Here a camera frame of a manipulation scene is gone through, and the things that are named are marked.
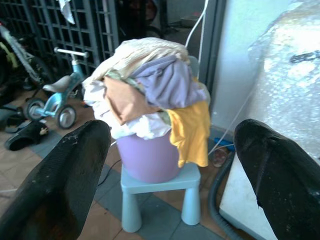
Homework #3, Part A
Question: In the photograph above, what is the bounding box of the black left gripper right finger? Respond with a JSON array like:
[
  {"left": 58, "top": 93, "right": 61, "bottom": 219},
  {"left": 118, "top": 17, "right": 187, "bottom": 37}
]
[{"left": 233, "top": 118, "right": 320, "bottom": 240}]

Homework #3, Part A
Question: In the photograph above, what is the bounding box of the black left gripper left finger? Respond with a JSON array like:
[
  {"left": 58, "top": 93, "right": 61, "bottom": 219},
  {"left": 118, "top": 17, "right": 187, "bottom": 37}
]
[{"left": 0, "top": 119, "right": 112, "bottom": 240}]

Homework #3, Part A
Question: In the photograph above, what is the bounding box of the white washing machine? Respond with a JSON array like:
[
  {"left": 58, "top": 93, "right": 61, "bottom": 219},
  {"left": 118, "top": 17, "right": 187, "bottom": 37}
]
[{"left": 219, "top": 154, "right": 279, "bottom": 240}]

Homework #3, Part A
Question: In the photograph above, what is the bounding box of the black slipper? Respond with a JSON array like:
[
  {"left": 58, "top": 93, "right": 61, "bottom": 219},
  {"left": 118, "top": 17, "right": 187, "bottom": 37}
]
[{"left": 4, "top": 121, "right": 50, "bottom": 152}]

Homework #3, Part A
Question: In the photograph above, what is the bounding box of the pink sandal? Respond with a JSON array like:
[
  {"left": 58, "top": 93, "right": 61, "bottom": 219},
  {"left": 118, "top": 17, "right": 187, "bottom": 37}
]
[{"left": 212, "top": 147, "right": 230, "bottom": 168}]

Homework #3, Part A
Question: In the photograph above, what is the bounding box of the light blue kids balance trike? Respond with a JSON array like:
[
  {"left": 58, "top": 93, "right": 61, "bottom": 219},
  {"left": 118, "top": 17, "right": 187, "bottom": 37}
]
[{"left": 23, "top": 47, "right": 90, "bottom": 130}]

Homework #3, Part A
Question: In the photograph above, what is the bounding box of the bubble wrap cover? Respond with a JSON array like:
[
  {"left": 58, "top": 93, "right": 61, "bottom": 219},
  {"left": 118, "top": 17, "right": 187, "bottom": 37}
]
[{"left": 247, "top": 7, "right": 320, "bottom": 163}]

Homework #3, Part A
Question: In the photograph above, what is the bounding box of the white garment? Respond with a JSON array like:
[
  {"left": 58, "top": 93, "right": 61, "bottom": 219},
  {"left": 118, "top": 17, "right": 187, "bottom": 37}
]
[{"left": 83, "top": 79, "right": 172, "bottom": 140}]

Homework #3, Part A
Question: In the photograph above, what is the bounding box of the purple plastic laundry bucket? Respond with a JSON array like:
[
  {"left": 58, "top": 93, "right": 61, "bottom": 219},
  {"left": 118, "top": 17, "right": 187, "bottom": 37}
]
[{"left": 116, "top": 134, "right": 183, "bottom": 184}]

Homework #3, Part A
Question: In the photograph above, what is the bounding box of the yellow shirt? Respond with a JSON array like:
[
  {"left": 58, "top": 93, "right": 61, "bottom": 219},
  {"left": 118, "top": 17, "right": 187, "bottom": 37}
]
[{"left": 165, "top": 100, "right": 211, "bottom": 169}]

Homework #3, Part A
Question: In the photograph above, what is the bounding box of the tan brown garment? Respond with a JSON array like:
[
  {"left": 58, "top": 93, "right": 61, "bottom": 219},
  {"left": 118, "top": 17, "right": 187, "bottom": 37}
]
[{"left": 103, "top": 75, "right": 161, "bottom": 126}]

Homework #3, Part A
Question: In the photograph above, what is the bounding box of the light blue plastic chair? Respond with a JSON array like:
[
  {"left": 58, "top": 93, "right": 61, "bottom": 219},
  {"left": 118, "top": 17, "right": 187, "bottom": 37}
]
[{"left": 120, "top": 55, "right": 202, "bottom": 233}]

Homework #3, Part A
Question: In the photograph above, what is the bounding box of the bicycle with green parts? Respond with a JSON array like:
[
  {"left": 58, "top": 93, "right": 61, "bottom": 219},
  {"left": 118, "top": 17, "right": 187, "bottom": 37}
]
[{"left": 0, "top": 23, "right": 55, "bottom": 98}]

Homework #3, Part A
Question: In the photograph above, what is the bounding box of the lavender garment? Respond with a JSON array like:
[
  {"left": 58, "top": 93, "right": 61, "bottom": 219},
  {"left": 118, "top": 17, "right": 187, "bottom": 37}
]
[{"left": 131, "top": 55, "right": 208, "bottom": 110}]

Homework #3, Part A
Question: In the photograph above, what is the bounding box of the dark lattice gate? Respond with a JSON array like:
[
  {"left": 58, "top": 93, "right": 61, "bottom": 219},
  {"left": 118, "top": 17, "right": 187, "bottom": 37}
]
[{"left": 0, "top": 0, "right": 120, "bottom": 73}]

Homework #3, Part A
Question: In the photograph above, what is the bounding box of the cream knitted garment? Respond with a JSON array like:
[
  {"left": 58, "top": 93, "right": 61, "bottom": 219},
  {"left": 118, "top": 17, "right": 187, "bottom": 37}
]
[{"left": 83, "top": 37, "right": 190, "bottom": 87}]

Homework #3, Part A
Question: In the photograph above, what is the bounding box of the white hanging cloth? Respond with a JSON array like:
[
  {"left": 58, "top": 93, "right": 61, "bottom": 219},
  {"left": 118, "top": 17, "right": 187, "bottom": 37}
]
[{"left": 57, "top": 0, "right": 76, "bottom": 25}]

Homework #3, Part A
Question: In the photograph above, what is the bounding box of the grey corrugated drain hose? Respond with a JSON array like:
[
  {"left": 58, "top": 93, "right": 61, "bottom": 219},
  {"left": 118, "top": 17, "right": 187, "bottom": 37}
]
[{"left": 208, "top": 149, "right": 245, "bottom": 240}]

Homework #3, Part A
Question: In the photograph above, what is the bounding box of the white cable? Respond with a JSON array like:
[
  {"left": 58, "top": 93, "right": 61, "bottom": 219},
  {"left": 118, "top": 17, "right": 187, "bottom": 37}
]
[{"left": 184, "top": 0, "right": 210, "bottom": 48}]

